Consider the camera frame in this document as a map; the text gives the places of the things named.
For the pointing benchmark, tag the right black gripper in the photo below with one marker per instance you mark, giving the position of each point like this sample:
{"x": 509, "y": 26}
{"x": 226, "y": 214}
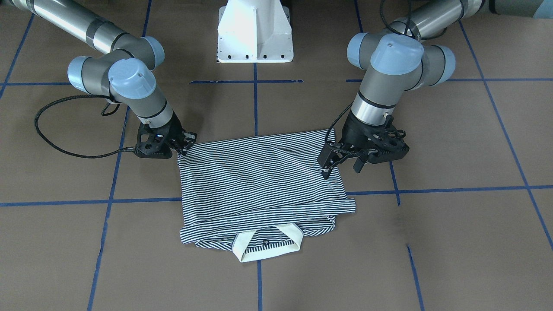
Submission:
{"x": 173, "y": 126}

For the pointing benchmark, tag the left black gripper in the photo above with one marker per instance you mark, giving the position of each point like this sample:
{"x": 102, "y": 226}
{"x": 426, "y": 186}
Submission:
{"x": 355, "y": 133}

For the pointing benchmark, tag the blue white striped polo shirt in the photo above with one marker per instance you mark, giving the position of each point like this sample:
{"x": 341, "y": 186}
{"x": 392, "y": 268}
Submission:
{"x": 259, "y": 197}

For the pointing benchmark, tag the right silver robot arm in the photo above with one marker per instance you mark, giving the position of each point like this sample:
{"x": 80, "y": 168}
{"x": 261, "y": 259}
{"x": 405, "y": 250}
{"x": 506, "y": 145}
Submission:
{"x": 122, "y": 75}

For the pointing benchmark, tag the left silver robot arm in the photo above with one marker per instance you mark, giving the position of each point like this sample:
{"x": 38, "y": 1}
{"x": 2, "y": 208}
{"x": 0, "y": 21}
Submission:
{"x": 395, "y": 61}

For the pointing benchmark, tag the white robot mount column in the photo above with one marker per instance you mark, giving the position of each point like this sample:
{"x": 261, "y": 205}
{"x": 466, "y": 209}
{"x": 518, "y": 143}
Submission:
{"x": 255, "y": 31}

